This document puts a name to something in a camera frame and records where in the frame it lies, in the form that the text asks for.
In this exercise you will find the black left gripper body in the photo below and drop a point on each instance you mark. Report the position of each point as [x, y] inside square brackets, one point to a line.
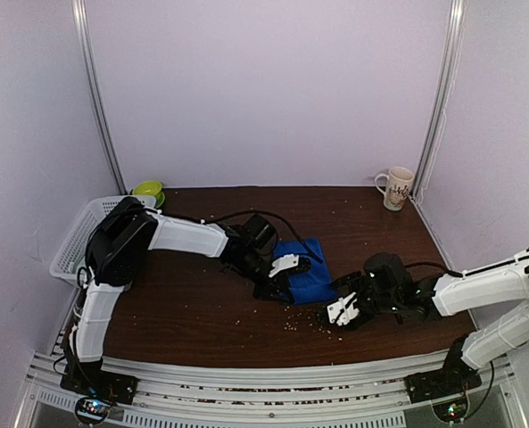
[260, 291]

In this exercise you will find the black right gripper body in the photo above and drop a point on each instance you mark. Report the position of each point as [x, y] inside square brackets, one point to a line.
[386, 304]

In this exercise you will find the blue cloth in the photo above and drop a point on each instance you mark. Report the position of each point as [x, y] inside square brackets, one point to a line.
[312, 286]

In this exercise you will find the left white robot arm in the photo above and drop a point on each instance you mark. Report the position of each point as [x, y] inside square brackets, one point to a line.
[117, 248]

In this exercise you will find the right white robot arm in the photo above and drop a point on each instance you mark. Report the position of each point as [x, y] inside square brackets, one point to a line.
[456, 292]

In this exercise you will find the white printed mug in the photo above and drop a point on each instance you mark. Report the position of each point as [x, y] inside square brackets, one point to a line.
[395, 185]

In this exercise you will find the lime green bowl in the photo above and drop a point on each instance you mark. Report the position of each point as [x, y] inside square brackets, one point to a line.
[151, 188]

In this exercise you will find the right circuit board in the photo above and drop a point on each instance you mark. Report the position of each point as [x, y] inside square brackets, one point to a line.
[451, 411]

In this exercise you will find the circuit board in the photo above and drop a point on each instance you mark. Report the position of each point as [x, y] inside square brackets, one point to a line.
[451, 411]
[89, 410]

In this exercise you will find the white plastic perforated basket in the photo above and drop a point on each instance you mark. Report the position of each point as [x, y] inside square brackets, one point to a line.
[71, 254]

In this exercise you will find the left circuit board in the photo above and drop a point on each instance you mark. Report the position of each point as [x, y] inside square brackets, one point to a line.
[89, 410]

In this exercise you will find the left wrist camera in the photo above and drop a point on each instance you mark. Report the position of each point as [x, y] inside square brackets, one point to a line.
[289, 263]

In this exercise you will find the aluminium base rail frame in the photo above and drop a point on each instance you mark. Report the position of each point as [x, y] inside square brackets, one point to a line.
[369, 394]

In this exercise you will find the right aluminium corner post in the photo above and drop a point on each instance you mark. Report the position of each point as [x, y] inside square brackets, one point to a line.
[437, 120]

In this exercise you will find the aluminium corner post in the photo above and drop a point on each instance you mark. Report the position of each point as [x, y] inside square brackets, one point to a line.
[79, 9]
[437, 120]

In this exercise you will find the left aluminium corner post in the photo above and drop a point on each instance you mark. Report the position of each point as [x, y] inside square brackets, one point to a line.
[79, 9]

